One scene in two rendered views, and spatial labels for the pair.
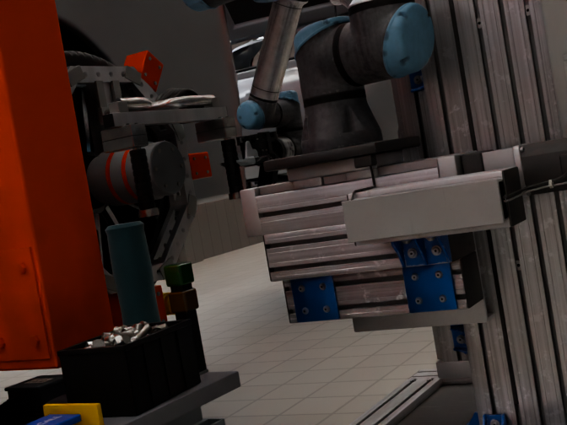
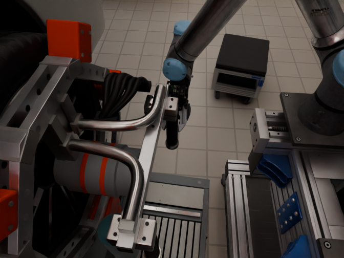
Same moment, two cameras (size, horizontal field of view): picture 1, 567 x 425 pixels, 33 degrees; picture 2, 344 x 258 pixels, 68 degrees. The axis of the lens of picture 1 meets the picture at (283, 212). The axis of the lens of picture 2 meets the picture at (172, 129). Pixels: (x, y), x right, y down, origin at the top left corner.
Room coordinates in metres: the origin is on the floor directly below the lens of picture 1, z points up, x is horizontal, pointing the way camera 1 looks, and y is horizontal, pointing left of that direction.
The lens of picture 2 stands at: (1.90, 0.30, 1.46)
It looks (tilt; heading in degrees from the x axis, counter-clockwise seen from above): 53 degrees down; 336
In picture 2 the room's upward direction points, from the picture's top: straight up
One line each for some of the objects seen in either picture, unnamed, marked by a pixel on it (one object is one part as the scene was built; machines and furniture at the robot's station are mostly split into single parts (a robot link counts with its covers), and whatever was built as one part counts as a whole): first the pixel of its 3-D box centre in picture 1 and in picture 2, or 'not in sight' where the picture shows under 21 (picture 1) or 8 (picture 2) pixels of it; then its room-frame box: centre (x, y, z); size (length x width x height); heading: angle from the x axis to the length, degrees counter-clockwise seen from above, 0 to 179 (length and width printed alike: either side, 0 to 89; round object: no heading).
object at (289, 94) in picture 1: (283, 112); (183, 42); (2.57, -0.05, 0.95); 0.11 x 0.08 x 0.11; 143
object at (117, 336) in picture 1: (131, 363); not in sight; (1.61, 0.30, 0.51); 0.20 x 0.14 x 0.13; 153
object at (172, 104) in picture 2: (215, 129); (161, 107); (2.35, 0.13, 0.93); 0.09 x 0.05 x 0.05; 57
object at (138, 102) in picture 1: (110, 96); (91, 171); (2.17, 0.34, 1.03); 0.19 x 0.18 x 0.11; 57
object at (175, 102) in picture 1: (164, 94); (120, 95); (2.34, 0.24, 1.03); 0.19 x 0.18 x 0.11; 57
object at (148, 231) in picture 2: (124, 137); (132, 232); (2.07, 0.31, 0.93); 0.09 x 0.05 x 0.05; 57
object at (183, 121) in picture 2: (248, 153); (183, 116); (2.35, 0.06, 0.86); 0.09 x 0.03 x 0.06; 158
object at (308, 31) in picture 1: (330, 58); not in sight; (1.75, -0.13, 0.98); 0.13 x 0.12 x 0.14; 47
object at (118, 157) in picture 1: (135, 174); (103, 168); (2.28, 0.33, 0.85); 0.21 x 0.14 x 0.14; 57
